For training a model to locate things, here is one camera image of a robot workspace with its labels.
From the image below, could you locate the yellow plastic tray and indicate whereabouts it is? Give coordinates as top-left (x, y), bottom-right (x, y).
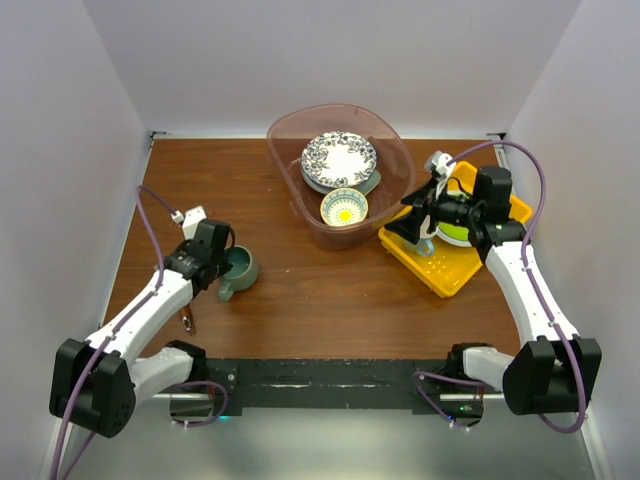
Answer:
top-left (378, 161), bottom-right (534, 298)

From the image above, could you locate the light blue white mug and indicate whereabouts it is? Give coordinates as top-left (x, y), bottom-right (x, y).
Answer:
top-left (406, 234), bottom-right (435, 258)

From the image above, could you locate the pale green divided dish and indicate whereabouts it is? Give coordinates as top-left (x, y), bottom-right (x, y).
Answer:
top-left (355, 170), bottom-right (381, 196)

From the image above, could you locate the black mounting base plate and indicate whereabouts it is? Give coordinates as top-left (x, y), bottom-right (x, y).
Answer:
top-left (149, 357), bottom-right (506, 419)

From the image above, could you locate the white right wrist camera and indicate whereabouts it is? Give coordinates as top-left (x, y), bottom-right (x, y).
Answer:
top-left (425, 151), bottom-right (455, 196)

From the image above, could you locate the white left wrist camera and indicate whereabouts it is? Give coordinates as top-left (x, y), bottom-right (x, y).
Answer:
top-left (171, 205), bottom-right (207, 240)

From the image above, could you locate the white rimmed plate under green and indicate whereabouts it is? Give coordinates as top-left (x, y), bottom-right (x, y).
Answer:
top-left (437, 227), bottom-right (471, 248)

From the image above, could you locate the clear pink plastic bin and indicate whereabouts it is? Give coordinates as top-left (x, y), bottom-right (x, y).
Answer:
top-left (266, 103), bottom-right (416, 250)

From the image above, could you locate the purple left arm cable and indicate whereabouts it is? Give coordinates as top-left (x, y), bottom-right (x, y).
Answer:
top-left (49, 184), bottom-right (184, 480)

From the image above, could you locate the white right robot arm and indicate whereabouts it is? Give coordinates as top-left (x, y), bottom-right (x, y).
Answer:
top-left (379, 162), bottom-right (602, 416)

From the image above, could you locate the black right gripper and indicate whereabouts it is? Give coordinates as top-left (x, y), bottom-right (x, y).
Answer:
top-left (385, 176), bottom-right (482, 245)

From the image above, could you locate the green rimmed lettered plate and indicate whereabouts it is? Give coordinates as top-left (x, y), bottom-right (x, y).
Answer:
top-left (301, 170), bottom-right (334, 195)

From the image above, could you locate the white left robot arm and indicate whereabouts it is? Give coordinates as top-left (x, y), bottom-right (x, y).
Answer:
top-left (49, 219), bottom-right (235, 438)

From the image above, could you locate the lime green plate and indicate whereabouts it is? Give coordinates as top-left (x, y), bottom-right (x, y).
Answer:
top-left (439, 223), bottom-right (469, 241)

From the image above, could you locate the spatula with wooden handle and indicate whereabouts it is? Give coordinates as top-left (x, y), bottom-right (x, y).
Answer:
top-left (179, 305), bottom-right (196, 335)

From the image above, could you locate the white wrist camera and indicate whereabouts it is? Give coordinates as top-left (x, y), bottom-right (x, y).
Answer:
top-left (171, 205), bottom-right (207, 240)
top-left (425, 151), bottom-right (455, 196)

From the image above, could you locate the teal ceramic mug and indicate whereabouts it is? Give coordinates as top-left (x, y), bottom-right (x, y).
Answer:
top-left (218, 245), bottom-right (259, 302)

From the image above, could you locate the blue patterned bottom plate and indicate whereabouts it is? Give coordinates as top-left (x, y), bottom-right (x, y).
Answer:
top-left (300, 131), bottom-right (378, 188)

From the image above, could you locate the yellow teal patterned bowl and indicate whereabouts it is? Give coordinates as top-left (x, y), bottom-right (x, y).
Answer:
top-left (320, 188), bottom-right (369, 227)

